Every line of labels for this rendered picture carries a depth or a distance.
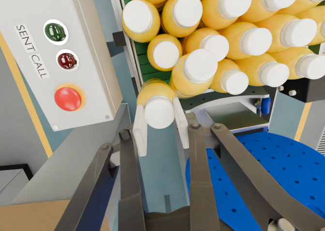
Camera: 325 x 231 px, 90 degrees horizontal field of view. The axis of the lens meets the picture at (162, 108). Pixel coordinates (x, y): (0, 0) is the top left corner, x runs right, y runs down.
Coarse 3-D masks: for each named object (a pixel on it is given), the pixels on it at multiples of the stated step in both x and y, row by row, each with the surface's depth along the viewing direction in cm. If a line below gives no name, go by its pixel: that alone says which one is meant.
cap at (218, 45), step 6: (210, 36) 25; (216, 36) 24; (222, 36) 24; (204, 42) 25; (210, 42) 24; (216, 42) 24; (222, 42) 24; (204, 48) 24; (210, 48) 24; (216, 48) 25; (222, 48) 25; (228, 48) 25; (216, 54) 25; (222, 54) 25
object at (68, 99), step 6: (60, 90) 22; (66, 90) 22; (72, 90) 23; (54, 96) 23; (60, 96) 23; (66, 96) 23; (72, 96) 23; (78, 96) 23; (60, 102) 23; (66, 102) 23; (72, 102) 23; (78, 102) 23; (66, 108) 23; (72, 108) 24
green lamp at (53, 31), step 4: (48, 24) 19; (52, 24) 19; (56, 24) 20; (44, 28) 20; (48, 28) 19; (52, 28) 19; (56, 28) 19; (60, 28) 20; (44, 32) 20; (48, 32) 20; (52, 32) 20; (56, 32) 20; (60, 32) 20; (64, 32) 20; (48, 36) 20; (52, 36) 20; (56, 36) 20; (60, 36) 20; (64, 36) 20; (52, 40) 20; (56, 40) 20; (60, 40) 20
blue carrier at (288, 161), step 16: (256, 144) 39; (272, 144) 38; (288, 144) 37; (304, 144) 36; (208, 160) 37; (272, 160) 34; (288, 160) 33; (304, 160) 32; (320, 160) 31; (224, 176) 32; (272, 176) 30; (288, 176) 30; (304, 176) 29; (320, 176) 29; (224, 192) 29; (288, 192) 27; (304, 192) 27; (320, 192) 26; (224, 208) 27; (240, 208) 26; (320, 208) 24; (240, 224) 24; (256, 224) 24
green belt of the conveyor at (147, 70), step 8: (128, 0) 36; (160, 32) 39; (136, 48) 41; (144, 48) 41; (144, 56) 41; (144, 64) 42; (144, 72) 43; (152, 72) 43; (160, 72) 43; (168, 72) 43; (144, 80) 44; (168, 80) 44
